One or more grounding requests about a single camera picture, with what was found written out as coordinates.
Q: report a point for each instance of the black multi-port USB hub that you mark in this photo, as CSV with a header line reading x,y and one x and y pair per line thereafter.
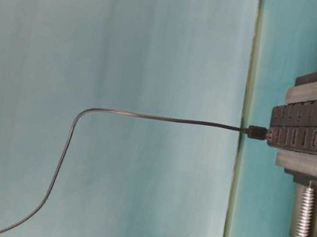
x,y
294,127

